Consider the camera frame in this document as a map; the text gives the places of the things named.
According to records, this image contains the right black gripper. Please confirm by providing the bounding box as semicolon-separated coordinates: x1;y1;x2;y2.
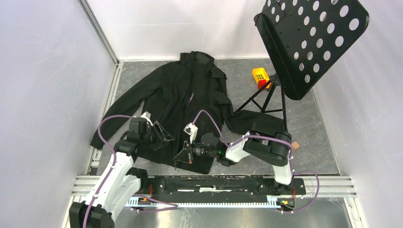
174;136;218;164

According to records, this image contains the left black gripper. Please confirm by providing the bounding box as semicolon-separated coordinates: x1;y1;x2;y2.
140;121;174;151

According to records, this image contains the black zip jacket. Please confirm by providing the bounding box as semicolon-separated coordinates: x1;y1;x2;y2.
90;51;283;174

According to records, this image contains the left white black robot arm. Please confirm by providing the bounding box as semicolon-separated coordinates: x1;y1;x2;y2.
68;112;174;228

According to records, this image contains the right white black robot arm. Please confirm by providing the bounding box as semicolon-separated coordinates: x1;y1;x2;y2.
174;129;294;194

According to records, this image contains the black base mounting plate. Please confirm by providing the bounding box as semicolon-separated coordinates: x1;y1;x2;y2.
137;175;307;203

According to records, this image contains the small brown wooden block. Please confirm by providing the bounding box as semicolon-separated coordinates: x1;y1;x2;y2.
291;142;300;150

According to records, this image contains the yellow and red toy block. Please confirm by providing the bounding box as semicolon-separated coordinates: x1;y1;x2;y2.
252;67;271;89

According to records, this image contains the black perforated music stand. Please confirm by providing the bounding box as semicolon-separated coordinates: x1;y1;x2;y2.
233;0;370;131

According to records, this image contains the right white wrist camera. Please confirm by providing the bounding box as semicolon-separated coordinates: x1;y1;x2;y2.
183;123;198;143

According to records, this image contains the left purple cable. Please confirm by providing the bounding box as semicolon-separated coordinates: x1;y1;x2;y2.
82;114;179;228

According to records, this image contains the purple cable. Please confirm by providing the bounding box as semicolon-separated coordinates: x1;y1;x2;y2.
192;110;320;214
82;114;179;228

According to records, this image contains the white slotted cable duct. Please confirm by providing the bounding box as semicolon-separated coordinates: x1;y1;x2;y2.
125;196;295;209

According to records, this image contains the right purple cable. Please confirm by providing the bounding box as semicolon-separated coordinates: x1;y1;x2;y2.
192;110;320;214

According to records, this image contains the aluminium frame rail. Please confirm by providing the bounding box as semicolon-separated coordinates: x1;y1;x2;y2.
71;175;357;198

